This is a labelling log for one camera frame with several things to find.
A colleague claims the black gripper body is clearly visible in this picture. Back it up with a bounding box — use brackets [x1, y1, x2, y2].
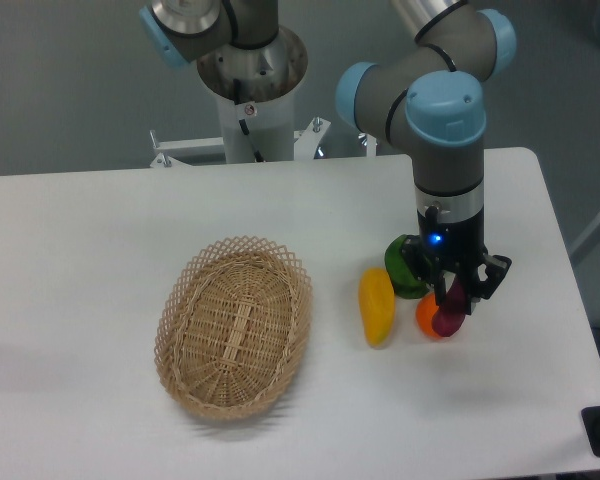
[416, 206, 488, 285]

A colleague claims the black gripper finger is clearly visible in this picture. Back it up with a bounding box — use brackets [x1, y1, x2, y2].
[464, 253, 512, 315]
[402, 235, 447, 305]

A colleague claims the purple sweet potato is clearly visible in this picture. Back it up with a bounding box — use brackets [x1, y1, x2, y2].
[432, 277, 466, 338]

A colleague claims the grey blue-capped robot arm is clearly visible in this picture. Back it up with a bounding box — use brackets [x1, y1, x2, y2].
[139, 1, 517, 314]

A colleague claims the green pepper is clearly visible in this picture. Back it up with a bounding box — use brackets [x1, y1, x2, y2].
[384, 234, 429, 299]

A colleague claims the yellow mango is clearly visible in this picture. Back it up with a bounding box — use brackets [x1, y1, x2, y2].
[358, 268, 395, 347]

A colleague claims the orange fruit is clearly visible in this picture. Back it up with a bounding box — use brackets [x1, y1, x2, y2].
[415, 292, 441, 340]

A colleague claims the oval wicker basket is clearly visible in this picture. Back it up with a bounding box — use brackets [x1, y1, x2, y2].
[154, 236, 313, 421]

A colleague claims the white metal base frame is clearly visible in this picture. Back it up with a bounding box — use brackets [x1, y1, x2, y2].
[148, 116, 381, 168]

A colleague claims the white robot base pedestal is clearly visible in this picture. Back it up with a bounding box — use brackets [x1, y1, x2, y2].
[196, 26, 308, 143]

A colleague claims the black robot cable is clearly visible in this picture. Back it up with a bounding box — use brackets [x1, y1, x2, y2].
[232, 79, 266, 164]

